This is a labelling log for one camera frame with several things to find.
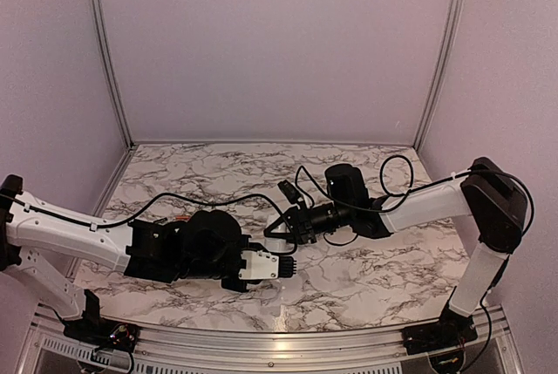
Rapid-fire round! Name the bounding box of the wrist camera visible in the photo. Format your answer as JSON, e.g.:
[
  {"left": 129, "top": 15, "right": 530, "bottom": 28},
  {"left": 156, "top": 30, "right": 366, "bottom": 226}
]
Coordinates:
[
  {"left": 238, "top": 250, "right": 296, "bottom": 281},
  {"left": 277, "top": 180, "right": 305, "bottom": 205}
]

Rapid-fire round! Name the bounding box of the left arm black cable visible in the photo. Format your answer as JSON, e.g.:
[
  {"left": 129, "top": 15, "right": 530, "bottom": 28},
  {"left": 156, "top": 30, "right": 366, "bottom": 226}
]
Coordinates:
[{"left": 0, "top": 193, "right": 302, "bottom": 257}]

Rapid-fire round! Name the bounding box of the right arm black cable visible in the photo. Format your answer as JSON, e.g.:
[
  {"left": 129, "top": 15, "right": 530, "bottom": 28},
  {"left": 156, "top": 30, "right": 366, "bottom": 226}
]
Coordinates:
[{"left": 295, "top": 154, "right": 535, "bottom": 244}]

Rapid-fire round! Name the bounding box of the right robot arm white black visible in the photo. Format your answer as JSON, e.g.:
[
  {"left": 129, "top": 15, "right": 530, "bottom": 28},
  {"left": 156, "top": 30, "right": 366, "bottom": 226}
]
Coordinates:
[{"left": 264, "top": 157, "right": 534, "bottom": 346}]

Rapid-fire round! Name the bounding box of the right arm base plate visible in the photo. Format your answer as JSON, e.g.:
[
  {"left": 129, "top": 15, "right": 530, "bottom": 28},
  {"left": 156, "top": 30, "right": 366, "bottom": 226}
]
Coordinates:
[{"left": 402, "top": 321, "right": 478, "bottom": 355}]

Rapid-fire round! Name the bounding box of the aluminium frame post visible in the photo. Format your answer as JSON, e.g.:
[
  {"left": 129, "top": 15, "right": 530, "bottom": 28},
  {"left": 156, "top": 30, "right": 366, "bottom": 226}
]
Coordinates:
[
  {"left": 413, "top": 0, "right": 463, "bottom": 150},
  {"left": 90, "top": 0, "right": 134, "bottom": 150}
]

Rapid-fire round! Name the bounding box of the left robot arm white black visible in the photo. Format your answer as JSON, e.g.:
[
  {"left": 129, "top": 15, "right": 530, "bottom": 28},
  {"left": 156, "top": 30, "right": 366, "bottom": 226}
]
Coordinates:
[{"left": 1, "top": 174, "right": 280, "bottom": 343}]

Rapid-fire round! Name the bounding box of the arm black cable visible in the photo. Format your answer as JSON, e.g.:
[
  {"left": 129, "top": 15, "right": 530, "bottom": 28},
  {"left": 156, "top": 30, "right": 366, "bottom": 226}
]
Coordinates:
[
  {"left": 295, "top": 154, "right": 535, "bottom": 244},
  {"left": 0, "top": 193, "right": 302, "bottom": 257}
]

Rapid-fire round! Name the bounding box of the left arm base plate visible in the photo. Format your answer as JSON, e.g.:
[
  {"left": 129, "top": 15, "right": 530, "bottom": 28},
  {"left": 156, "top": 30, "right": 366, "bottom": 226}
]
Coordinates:
[{"left": 64, "top": 319, "right": 140, "bottom": 352}]

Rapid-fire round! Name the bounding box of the front aluminium rail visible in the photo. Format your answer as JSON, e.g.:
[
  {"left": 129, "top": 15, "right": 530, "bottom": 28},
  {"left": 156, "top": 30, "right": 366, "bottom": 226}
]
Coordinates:
[{"left": 25, "top": 302, "right": 524, "bottom": 374}]

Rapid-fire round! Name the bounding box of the left aluminium frame post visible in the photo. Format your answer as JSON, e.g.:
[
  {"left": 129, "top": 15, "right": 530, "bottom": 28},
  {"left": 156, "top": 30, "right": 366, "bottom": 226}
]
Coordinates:
[{"left": 90, "top": 0, "right": 134, "bottom": 150}]

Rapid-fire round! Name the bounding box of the white remote control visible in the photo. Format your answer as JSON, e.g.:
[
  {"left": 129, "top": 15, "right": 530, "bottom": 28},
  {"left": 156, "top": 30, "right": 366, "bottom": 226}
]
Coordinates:
[{"left": 264, "top": 236, "right": 297, "bottom": 253}]

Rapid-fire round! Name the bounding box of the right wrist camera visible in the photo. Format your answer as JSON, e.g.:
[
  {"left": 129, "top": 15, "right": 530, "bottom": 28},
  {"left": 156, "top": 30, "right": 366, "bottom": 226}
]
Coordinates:
[{"left": 277, "top": 180, "right": 305, "bottom": 205}]

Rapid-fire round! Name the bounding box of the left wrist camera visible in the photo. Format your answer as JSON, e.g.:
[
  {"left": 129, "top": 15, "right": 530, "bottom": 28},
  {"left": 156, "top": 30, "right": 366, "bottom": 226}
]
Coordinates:
[{"left": 238, "top": 250, "right": 296, "bottom": 281}]

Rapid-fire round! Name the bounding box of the right aluminium frame post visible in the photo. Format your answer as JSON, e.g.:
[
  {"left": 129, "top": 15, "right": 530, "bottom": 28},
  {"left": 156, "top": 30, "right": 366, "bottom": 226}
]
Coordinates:
[{"left": 413, "top": 0, "right": 463, "bottom": 150}]

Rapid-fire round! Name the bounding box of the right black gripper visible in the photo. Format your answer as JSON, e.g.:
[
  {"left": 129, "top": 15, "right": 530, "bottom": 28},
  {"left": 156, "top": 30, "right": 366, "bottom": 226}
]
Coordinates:
[{"left": 263, "top": 201, "right": 353, "bottom": 245}]

